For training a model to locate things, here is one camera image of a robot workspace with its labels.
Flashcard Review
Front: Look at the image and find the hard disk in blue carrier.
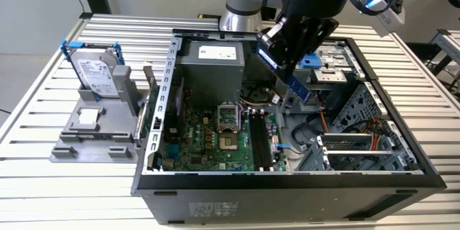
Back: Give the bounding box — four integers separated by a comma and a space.
59, 40, 126, 101

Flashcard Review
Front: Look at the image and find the thin orange wire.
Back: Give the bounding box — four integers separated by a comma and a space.
319, 106, 328, 134

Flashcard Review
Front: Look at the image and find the perforated metal panel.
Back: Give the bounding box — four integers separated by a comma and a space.
330, 81, 390, 134

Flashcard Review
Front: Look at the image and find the green graphics card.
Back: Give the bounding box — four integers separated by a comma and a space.
138, 65, 162, 144

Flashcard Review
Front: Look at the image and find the grey parts rack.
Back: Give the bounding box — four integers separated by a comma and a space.
48, 65, 160, 164

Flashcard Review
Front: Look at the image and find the green motherboard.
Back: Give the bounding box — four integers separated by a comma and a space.
162, 106, 288, 173

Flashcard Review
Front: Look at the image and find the silver disk bay cage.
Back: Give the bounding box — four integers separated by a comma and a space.
298, 130, 419, 172

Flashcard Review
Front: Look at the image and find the grey power supply unit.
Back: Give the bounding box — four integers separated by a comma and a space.
176, 40, 246, 107

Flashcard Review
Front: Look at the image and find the orange yellow wire bundle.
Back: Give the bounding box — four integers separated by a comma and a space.
370, 118, 384, 152

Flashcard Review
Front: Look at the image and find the black looped wire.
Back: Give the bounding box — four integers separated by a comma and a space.
291, 121, 322, 148

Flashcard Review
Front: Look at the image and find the black CPU cooler fan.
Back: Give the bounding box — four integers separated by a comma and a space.
242, 83, 280, 107

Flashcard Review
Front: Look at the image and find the black RAM slot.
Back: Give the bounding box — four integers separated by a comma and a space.
259, 109, 278, 172
250, 109, 266, 172

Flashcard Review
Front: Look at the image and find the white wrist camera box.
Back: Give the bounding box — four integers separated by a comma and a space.
359, 0, 408, 38

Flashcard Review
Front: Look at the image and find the blue RAM stick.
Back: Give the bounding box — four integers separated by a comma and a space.
256, 46, 314, 104

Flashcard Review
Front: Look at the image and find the black open PC case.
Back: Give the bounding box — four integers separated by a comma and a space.
130, 26, 448, 226

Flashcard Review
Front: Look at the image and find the CPU socket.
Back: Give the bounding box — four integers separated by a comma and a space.
218, 129, 242, 153

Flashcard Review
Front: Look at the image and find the silver optical drive bay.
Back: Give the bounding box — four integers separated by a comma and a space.
279, 40, 362, 113

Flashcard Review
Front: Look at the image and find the metal socket cover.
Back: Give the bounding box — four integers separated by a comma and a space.
216, 102, 242, 131

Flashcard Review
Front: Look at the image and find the blue plastic drive latch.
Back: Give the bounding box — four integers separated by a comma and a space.
299, 53, 323, 69

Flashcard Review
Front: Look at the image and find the blue expansion slot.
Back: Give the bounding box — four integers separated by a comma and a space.
166, 145, 182, 159

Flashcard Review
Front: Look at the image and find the silver CPU chip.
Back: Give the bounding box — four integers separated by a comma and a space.
78, 110, 99, 124

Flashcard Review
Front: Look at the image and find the aluminium side table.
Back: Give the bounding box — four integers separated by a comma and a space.
426, 29, 460, 90

